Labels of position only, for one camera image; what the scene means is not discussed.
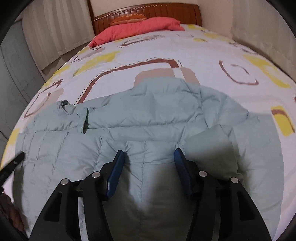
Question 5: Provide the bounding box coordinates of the beige striped curtain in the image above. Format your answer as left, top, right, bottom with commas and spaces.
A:
21, 0, 94, 70

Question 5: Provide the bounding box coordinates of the glass sliding wardrobe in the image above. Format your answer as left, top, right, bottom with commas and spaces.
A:
1, 21, 45, 155

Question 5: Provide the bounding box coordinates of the right side beige curtain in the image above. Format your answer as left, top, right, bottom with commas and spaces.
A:
231, 1, 295, 80

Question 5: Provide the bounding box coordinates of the patterned white bed sheet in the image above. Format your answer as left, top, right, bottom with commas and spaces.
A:
3, 25, 295, 240

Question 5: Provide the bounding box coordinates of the red pillow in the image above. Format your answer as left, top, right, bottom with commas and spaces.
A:
88, 16, 185, 48

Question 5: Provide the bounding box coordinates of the wooden headboard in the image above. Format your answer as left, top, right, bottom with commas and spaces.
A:
87, 1, 203, 35

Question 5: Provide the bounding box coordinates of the light green down jacket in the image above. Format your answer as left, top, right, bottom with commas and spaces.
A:
13, 77, 284, 240

